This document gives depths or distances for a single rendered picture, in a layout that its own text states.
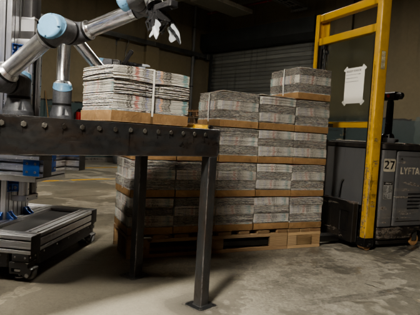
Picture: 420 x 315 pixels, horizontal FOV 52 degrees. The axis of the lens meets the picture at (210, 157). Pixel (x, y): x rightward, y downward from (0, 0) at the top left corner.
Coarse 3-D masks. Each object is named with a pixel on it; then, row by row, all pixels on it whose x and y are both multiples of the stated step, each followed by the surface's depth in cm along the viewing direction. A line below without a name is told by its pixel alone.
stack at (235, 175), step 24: (240, 144) 286; (264, 144) 294; (288, 144) 302; (120, 168) 281; (168, 168) 266; (192, 168) 272; (216, 168) 280; (240, 168) 286; (264, 168) 294; (288, 168) 302; (120, 192) 281; (120, 216) 275; (168, 216) 268; (192, 216) 275; (216, 216) 282; (240, 216) 290; (264, 216) 297; (120, 240) 273; (144, 240) 262; (168, 240) 269; (192, 240) 276; (216, 240) 283
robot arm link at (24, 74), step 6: (24, 72) 221; (18, 78) 217; (24, 78) 221; (30, 78) 224; (18, 84) 217; (24, 84) 221; (30, 84) 225; (18, 90) 219; (24, 90) 221; (30, 90) 225; (30, 96) 226
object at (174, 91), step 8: (168, 72) 183; (160, 80) 181; (168, 80) 184; (176, 80) 186; (184, 80) 189; (160, 88) 181; (168, 88) 184; (176, 88) 187; (184, 88) 190; (160, 96) 182; (168, 96) 185; (176, 96) 187; (184, 96) 191; (160, 104) 183; (168, 104) 186; (176, 104) 188; (184, 104) 191; (160, 112) 183; (168, 112) 185; (176, 112) 188; (184, 112) 191
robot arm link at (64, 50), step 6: (60, 48) 281; (66, 48) 282; (60, 54) 281; (66, 54) 282; (60, 60) 282; (66, 60) 283; (60, 66) 282; (66, 66) 283; (60, 72) 282; (66, 72) 283; (60, 78) 282; (66, 78) 284
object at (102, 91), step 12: (84, 72) 187; (96, 72) 178; (108, 72) 170; (120, 72) 169; (132, 72) 173; (144, 72) 176; (84, 84) 188; (96, 84) 180; (108, 84) 172; (120, 84) 170; (132, 84) 173; (144, 84) 177; (84, 96) 189; (96, 96) 179; (108, 96) 171; (120, 96) 170; (132, 96) 174; (144, 96) 177; (84, 108) 187; (96, 108) 178; (108, 108) 171; (120, 108) 171; (132, 108) 174; (144, 108) 178
